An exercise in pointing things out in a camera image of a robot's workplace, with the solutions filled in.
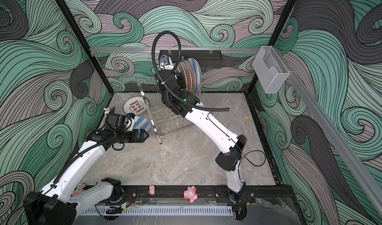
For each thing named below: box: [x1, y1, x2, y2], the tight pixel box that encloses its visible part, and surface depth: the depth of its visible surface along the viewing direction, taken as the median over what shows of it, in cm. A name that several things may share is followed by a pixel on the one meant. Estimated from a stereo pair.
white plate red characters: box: [122, 95, 147, 116], surface depth 113 cm
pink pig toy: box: [183, 185, 199, 204], surface depth 73 cm
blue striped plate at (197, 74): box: [188, 57, 203, 96], surface depth 76 cm
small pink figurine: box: [148, 184, 156, 196], surface depth 74 cm
